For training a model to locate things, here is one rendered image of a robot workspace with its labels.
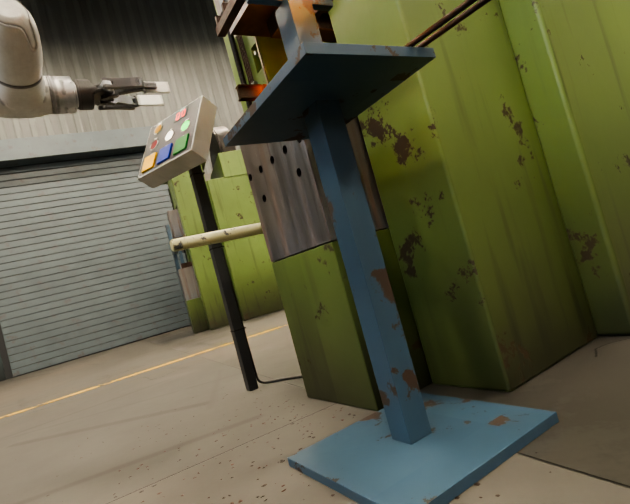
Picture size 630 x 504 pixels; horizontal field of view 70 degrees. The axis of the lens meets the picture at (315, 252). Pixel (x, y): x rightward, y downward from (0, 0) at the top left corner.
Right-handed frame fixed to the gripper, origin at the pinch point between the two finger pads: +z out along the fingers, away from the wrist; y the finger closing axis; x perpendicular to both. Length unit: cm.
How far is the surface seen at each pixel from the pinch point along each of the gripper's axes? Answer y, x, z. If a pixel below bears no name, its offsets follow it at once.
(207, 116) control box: -42, 11, 32
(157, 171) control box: -57, -4, 12
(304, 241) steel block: 9, -50, 29
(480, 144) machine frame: 49, -39, 65
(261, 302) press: -445, -82, 216
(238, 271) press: -449, -33, 197
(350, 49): 65, -25, 13
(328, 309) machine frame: 12, -71, 29
